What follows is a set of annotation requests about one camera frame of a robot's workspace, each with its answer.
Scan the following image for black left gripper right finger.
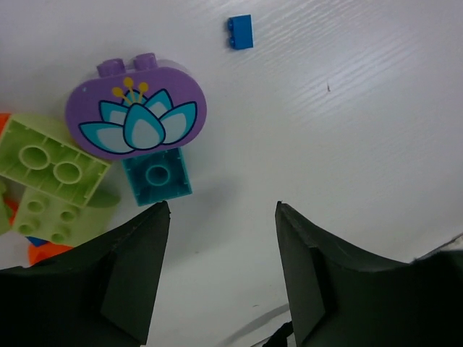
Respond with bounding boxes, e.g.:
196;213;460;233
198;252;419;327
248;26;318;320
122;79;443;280
275;202;462;346

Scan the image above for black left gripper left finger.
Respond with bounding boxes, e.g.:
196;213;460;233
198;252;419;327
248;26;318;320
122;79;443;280
1;202;170;346

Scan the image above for lime green studded lego brick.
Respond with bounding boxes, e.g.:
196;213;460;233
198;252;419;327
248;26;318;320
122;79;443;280
12;188;120;247

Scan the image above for teal square lego brick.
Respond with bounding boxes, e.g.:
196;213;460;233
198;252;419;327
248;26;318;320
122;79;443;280
122;148;192;206

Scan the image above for orange round lego piece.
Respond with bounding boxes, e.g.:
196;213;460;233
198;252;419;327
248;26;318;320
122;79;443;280
0;112;75;267

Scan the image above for lime green open lego brick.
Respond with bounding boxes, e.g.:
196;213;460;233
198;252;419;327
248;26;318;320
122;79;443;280
1;113;111;207

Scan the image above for purple flower lego block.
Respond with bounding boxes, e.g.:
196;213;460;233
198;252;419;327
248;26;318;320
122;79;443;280
65;53;207;160

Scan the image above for small blue lego brick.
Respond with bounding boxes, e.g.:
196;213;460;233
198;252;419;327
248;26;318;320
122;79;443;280
226;14;254;50

